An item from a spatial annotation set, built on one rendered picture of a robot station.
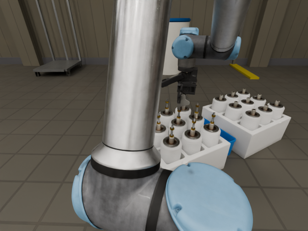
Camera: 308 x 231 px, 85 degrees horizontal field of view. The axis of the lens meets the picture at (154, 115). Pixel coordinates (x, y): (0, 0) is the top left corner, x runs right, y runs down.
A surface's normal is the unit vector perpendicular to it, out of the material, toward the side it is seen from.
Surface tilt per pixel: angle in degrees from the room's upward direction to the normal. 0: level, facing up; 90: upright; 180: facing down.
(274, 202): 0
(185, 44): 90
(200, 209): 7
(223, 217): 7
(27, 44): 90
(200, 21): 90
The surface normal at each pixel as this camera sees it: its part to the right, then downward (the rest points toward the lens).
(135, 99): 0.17, 0.16
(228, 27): -0.11, 0.99
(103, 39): -0.03, 0.50
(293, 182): 0.00, -0.87
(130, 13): -0.21, 0.11
